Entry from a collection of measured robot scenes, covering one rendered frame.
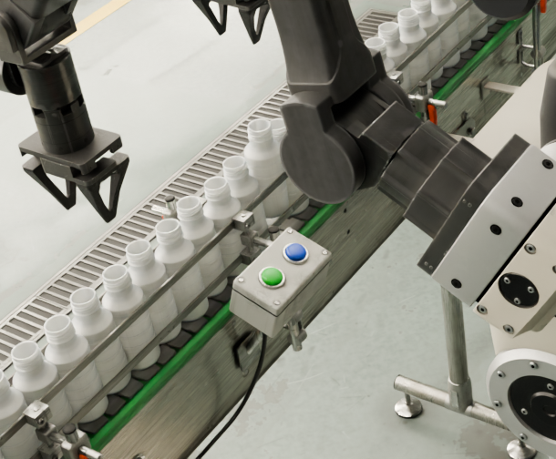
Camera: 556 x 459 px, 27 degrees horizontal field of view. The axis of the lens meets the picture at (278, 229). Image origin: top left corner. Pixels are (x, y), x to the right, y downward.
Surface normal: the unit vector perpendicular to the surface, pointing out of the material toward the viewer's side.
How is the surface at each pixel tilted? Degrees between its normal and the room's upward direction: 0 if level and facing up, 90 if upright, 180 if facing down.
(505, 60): 90
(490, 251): 90
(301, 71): 77
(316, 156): 90
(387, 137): 30
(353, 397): 0
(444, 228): 90
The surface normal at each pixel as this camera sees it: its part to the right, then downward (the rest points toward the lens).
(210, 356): 0.81, 0.24
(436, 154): 0.12, -0.42
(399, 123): 0.27, -0.58
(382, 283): -0.16, -0.80
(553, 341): -0.53, 0.70
